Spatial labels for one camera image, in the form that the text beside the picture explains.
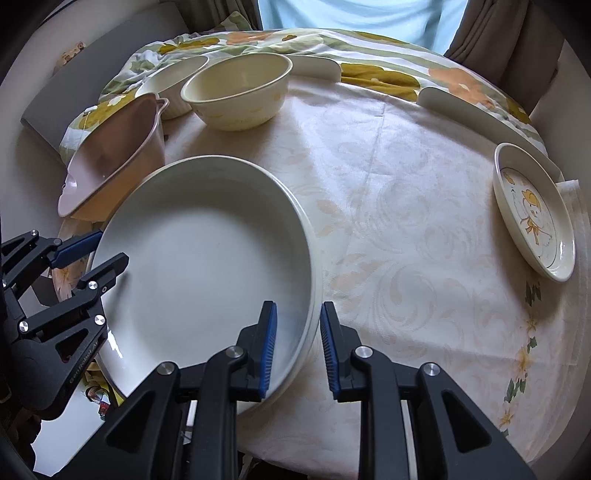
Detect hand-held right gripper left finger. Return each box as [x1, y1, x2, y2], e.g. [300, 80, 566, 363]
[62, 301, 278, 480]

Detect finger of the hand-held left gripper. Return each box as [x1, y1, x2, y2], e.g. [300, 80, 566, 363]
[0, 230, 103, 301]
[16, 253, 130, 363]

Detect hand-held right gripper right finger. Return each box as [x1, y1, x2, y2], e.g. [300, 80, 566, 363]
[320, 302, 539, 480]

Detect large cream plate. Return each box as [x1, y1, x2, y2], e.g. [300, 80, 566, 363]
[99, 161, 320, 409]

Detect large white plate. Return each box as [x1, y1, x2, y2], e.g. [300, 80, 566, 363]
[88, 156, 317, 402]

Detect pink heart-shaped bowl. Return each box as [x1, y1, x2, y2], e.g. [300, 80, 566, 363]
[57, 92, 169, 221]

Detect white ribbed bowl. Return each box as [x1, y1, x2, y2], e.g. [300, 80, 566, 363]
[134, 55, 211, 121]

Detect cream round bowl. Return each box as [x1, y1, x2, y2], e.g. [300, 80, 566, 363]
[180, 53, 295, 131]

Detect small cartoon print plate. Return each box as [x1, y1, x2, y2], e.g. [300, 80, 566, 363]
[492, 142, 577, 283]

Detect white damask tablecloth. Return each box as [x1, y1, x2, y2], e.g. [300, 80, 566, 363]
[53, 78, 587, 467]

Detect grey seat cushion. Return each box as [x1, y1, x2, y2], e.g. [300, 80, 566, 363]
[21, 28, 190, 162]

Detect small printed sticker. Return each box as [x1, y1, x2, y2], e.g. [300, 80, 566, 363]
[54, 41, 88, 70]

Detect brown curtain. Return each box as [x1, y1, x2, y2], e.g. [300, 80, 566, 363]
[445, 0, 573, 100]
[182, 0, 264, 35]

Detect long white edge guard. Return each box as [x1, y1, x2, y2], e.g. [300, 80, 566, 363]
[418, 87, 564, 181]

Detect short white edge guard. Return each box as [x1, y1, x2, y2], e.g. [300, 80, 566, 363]
[291, 54, 342, 83]

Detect floral patterned cloth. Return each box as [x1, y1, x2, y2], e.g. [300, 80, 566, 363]
[60, 28, 546, 158]

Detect light blue cloth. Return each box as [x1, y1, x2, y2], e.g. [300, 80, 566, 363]
[256, 0, 467, 51]

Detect beige chair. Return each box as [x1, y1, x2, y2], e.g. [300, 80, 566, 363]
[529, 41, 591, 153]

